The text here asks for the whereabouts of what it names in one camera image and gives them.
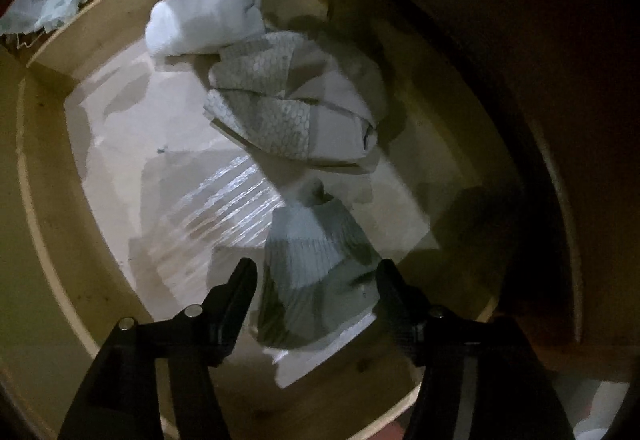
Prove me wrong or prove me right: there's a wooden drawer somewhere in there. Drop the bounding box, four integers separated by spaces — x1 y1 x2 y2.
0 0 506 440

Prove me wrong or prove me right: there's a grey scale-patterned underwear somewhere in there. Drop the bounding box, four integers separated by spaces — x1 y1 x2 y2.
202 30 388 168

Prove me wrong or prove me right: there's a glossy drawer liner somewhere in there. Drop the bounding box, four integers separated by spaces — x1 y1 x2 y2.
62 0 441 391

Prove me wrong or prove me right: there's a white rolled underwear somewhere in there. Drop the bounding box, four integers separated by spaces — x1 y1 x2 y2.
145 0 268 57

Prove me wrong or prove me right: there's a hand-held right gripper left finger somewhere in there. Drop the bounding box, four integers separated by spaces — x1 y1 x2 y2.
57 257 258 440

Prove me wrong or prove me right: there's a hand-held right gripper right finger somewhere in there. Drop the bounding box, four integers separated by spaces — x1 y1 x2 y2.
375 259 576 440

